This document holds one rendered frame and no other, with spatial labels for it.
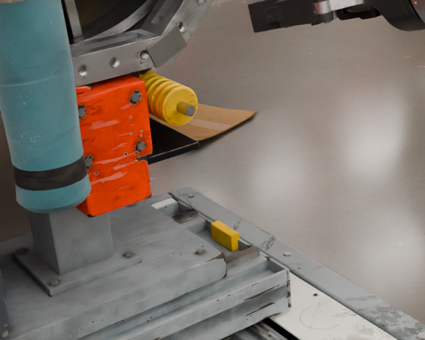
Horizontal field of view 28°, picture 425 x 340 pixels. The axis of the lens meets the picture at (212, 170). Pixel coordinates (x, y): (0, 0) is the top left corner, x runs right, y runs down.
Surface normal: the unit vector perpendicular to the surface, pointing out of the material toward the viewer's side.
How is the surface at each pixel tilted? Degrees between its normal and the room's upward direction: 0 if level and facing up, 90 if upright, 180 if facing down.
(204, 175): 0
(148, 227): 0
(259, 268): 90
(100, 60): 90
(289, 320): 0
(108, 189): 90
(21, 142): 91
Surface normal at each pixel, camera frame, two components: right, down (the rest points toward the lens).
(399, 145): -0.08, -0.91
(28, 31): 0.24, 0.33
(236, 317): 0.55, 0.29
